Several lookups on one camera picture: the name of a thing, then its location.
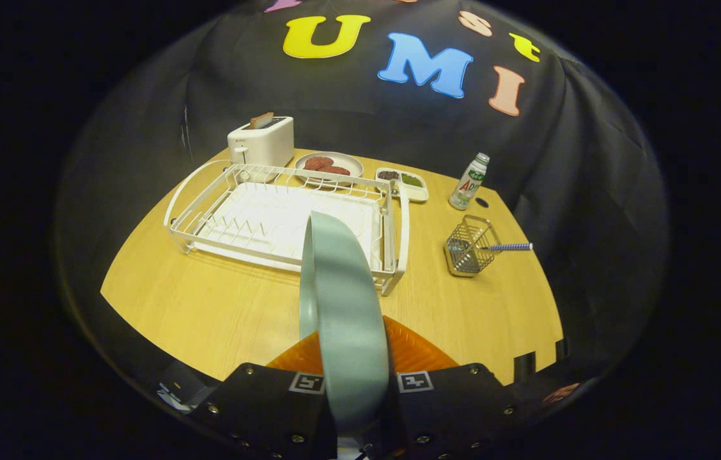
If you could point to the pale green plate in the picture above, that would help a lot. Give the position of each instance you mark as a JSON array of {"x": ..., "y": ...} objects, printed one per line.
[{"x": 348, "y": 319}]

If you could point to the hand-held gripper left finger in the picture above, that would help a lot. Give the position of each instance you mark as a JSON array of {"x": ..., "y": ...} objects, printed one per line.
[{"x": 264, "y": 409}]

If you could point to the brown toast slice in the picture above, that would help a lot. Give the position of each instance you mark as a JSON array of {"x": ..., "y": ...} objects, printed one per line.
[{"x": 262, "y": 119}]

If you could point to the white divided bean dish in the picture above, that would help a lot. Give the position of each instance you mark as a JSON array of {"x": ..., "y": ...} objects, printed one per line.
[{"x": 415, "y": 193}]

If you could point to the white green drink bottle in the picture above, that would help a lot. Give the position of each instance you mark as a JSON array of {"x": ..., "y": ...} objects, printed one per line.
[{"x": 468, "y": 185}]

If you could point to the small white plate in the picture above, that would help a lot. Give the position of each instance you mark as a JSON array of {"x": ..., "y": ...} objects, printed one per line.
[{"x": 353, "y": 163}]

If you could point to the red meat piece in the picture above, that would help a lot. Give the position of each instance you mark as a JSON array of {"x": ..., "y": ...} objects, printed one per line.
[
  {"x": 317, "y": 163},
  {"x": 337, "y": 170}
]

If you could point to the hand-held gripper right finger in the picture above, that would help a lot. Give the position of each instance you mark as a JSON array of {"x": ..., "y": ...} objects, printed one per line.
[{"x": 450, "y": 409}]

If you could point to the white toaster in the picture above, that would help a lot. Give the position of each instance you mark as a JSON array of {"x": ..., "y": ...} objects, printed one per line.
[{"x": 268, "y": 144}]

